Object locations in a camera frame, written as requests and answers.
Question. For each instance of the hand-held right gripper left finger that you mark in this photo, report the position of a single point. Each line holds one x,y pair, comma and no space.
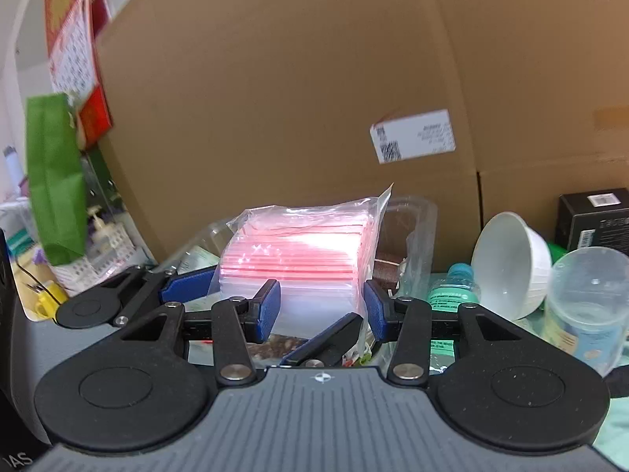
268,307

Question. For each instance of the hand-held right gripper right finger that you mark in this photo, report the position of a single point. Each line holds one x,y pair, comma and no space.
376,309

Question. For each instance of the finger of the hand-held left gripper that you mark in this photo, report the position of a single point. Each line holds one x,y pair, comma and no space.
189,282
329,337

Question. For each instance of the pack of red-striped zip bags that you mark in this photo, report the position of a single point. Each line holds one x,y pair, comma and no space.
295,255

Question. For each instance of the colourful snack wrapper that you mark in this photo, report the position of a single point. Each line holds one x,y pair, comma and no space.
357,354

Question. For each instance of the crumpled clear plastic packet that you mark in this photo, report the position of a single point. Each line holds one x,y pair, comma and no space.
199,250

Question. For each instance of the brown speckled packet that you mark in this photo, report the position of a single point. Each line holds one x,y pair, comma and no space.
275,345

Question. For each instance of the yellow plastic tool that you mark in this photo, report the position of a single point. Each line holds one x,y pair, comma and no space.
46,300

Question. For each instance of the water bottle with teal cap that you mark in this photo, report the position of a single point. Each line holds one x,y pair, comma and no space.
454,297

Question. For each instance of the white plastic basket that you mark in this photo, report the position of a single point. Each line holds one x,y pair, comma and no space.
110,258

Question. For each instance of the clear plastic food container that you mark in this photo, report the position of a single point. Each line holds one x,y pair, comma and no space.
413,236

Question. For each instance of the white pump bottle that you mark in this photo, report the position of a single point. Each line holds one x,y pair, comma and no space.
100,231

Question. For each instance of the white ceramic bowl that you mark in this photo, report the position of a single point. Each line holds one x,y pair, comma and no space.
511,265

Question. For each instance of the green paper bag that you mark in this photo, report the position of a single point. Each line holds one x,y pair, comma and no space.
54,182

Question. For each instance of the white spray bottle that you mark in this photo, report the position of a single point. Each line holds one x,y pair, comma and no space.
12,167

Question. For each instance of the small green object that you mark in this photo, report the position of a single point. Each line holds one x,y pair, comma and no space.
558,253

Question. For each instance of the clear plastic cup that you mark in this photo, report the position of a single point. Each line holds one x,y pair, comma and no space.
585,305

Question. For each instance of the large cardboard box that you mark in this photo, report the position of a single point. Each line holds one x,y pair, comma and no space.
275,83

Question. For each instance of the black cardboard box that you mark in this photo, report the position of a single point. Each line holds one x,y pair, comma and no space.
599,221

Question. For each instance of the red wall calendar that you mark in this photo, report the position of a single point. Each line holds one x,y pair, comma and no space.
73,59

